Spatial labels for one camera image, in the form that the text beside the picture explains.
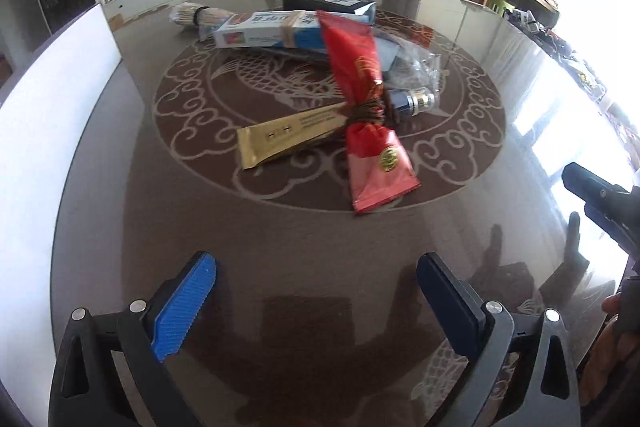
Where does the red foil packet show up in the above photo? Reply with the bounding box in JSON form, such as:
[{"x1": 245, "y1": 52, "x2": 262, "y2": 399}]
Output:
[{"x1": 317, "y1": 11, "x2": 420, "y2": 213}]

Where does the gold cosmetic tube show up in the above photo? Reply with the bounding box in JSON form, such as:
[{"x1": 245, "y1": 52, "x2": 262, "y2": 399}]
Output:
[{"x1": 235, "y1": 89, "x2": 437, "y2": 171}]

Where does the phone case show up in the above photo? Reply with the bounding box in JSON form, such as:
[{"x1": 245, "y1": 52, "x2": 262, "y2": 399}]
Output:
[{"x1": 370, "y1": 26, "x2": 442, "y2": 95}]

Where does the cotton swab bundle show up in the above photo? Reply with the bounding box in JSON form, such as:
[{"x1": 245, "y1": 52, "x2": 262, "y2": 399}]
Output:
[{"x1": 169, "y1": 2, "x2": 234, "y2": 28}]

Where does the blue white ointment box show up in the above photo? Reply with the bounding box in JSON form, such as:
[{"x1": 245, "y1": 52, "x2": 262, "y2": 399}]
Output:
[{"x1": 213, "y1": 10, "x2": 324, "y2": 51}]

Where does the person right hand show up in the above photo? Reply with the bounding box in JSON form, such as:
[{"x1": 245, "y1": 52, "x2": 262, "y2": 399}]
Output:
[{"x1": 579, "y1": 294, "x2": 620, "y2": 407}]

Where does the white storage box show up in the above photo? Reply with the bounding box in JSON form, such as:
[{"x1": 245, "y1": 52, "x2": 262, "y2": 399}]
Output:
[{"x1": 1, "y1": 5, "x2": 122, "y2": 424}]

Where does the black rectangular box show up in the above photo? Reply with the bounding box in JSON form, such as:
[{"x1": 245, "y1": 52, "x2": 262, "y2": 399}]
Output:
[{"x1": 282, "y1": 0, "x2": 376, "y2": 25}]

